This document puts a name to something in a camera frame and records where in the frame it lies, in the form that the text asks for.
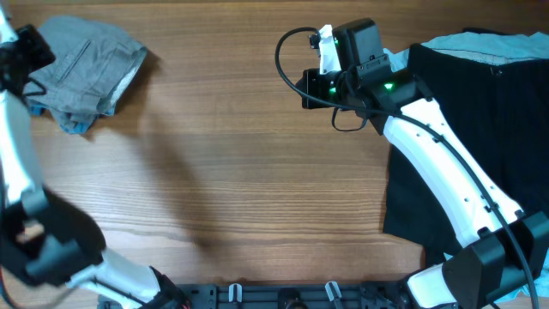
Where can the grey cotton shorts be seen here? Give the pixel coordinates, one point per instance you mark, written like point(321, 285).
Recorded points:
point(95, 63)

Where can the light blue t-shirt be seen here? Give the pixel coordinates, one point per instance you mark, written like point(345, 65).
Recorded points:
point(484, 45)

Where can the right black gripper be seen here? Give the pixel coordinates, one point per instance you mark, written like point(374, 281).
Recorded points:
point(309, 85)

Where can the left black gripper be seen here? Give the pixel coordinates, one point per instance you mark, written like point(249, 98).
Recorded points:
point(29, 39)

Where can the black shorts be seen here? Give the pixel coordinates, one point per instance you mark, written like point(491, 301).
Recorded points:
point(493, 129)

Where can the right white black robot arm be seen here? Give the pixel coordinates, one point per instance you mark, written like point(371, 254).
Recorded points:
point(502, 248)

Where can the blue denim jeans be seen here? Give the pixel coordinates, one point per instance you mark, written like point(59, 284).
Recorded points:
point(71, 123)

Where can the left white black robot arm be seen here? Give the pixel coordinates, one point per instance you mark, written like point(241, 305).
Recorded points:
point(44, 238)

